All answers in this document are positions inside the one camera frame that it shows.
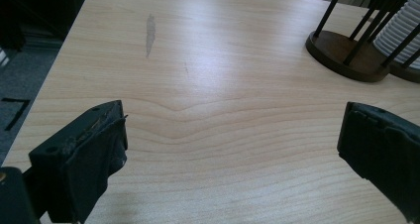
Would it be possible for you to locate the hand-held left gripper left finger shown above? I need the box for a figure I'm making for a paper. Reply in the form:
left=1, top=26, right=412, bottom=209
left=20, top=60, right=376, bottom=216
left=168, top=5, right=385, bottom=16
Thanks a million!
left=29, top=100, right=129, bottom=224

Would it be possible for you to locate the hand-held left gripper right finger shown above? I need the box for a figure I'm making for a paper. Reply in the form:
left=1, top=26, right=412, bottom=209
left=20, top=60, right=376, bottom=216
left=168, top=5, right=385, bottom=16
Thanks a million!
left=336, top=101, right=420, bottom=224

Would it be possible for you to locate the dark cup holder rack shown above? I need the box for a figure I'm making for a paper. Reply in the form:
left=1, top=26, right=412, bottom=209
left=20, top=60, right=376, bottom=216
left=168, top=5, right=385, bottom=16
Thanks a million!
left=305, top=0, right=420, bottom=84

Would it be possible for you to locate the stack of white paper cups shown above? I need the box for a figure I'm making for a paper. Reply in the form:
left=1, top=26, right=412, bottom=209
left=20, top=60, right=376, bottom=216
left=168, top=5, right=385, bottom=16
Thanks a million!
left=372, top=0, right=420, bottom=69

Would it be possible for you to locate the dark cabinet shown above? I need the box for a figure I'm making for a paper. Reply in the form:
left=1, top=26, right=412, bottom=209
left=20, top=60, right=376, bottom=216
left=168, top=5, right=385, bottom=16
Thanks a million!
left=0, top=0, right=93, bottom=52

